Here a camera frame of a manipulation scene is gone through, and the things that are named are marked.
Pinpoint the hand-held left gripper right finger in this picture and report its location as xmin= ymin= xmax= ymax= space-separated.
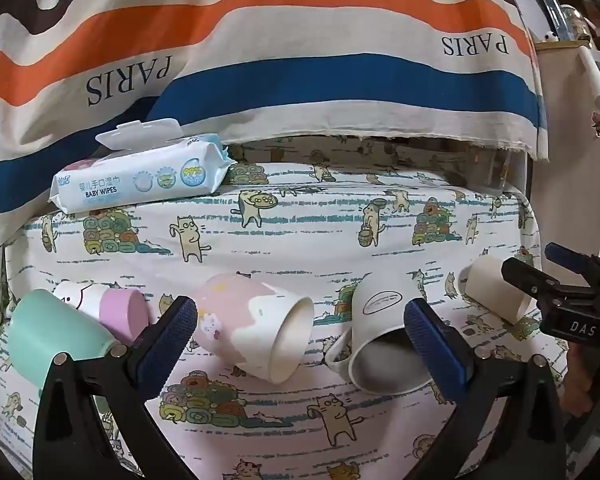
xmin=402 ymin=297 xmax=567 ymax=480

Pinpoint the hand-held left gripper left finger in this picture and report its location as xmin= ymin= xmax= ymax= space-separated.
xmin=31 ymin=295 xmax=199 ymax=480

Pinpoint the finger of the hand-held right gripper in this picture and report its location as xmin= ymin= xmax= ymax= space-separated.
xmin=545 ymin=242 xmax=600 ymax=286
xmin=501 ymin=258 xmax=564 ymax=304

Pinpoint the pink and white cup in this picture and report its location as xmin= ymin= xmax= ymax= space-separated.
xmin=192 ymin=272 xmax=315 ymax=385

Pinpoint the cream paper cup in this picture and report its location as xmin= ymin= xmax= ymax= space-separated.
xmin=457 ymin=255 xmax=537 ymax=325

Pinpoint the white cup with purple lid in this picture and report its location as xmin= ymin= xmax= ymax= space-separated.
xmin=53 ymin=280 xmax=151 ymax=346

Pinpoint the mint green cup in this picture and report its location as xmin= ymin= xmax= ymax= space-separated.
xmin=7 ymin=288 xmax=122 ymax=377

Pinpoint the person's right hand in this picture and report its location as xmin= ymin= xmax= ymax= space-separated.
xmin=562 ymin=342 xmax=600 ymax=413

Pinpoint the white mug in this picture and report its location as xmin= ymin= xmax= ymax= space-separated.
xmin=324 ymin=271 xmax=452 ymax=395

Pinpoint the beige canvas bag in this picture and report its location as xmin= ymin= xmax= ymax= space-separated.
xmin=529 ymin=35 xmax=600 ymax=246

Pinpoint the cat print bed sheet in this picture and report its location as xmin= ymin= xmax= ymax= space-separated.
xmin=0 ymin=135 xmax=572 ymax=480

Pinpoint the baby wipes pack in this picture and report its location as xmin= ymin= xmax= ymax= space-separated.
xmin=49 ymin=118 xmax=237 ymax=211

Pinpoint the white stick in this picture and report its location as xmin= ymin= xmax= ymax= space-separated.
xmin=577 ymin=44 xmax=600 ymax=112

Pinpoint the clear small bottle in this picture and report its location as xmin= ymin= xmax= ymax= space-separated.
xmin=560 ymin=4 xmax=592 ymax=41

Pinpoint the blue pen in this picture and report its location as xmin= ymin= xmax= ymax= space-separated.
xmin=539 ymin=0 xmax=564 ymax=42

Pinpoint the striped cloth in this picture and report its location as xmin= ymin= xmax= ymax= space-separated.
xmin=0 ymin=0 xmax=551 ymax=247

